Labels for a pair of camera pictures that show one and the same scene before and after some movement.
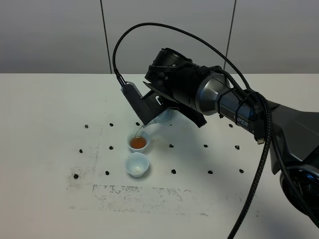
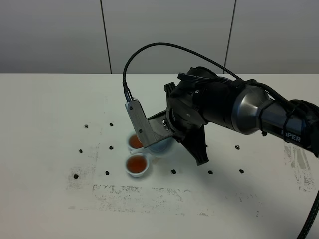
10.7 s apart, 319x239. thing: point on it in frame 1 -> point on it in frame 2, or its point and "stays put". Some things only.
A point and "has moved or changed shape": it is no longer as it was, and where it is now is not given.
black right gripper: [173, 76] -> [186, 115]
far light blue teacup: [138, 141] stays put
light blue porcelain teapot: [167, 123] has moved or changed shape
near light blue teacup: [137, 164] stays put
